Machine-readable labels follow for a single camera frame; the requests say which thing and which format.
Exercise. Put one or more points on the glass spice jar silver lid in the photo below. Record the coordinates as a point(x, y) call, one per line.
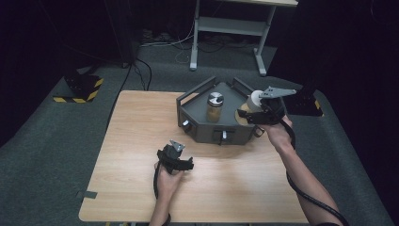
point(215, 108)

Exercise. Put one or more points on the white cylindrical jar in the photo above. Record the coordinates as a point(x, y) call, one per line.
point(253, 101)

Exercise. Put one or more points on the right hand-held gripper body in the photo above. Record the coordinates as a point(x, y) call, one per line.
point(274, 108)

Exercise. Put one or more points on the round wooden disc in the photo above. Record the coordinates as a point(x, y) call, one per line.
point(241, 118)

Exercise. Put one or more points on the white metal desk frame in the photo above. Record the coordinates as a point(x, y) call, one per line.
point(232, 26)

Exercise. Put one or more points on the hazard striped stand base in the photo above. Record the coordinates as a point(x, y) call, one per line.
point(84, 86)
point(306, 105)

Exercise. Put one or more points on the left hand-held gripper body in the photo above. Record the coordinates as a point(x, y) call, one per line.
point(171, 155)

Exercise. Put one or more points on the grey tape strip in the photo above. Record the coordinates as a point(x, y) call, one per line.
point(87, 194)

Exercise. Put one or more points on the person's right hand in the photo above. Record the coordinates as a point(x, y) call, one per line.
point(279, 133)

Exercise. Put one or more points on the person's left hand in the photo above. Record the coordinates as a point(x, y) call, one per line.
point(166, 185)

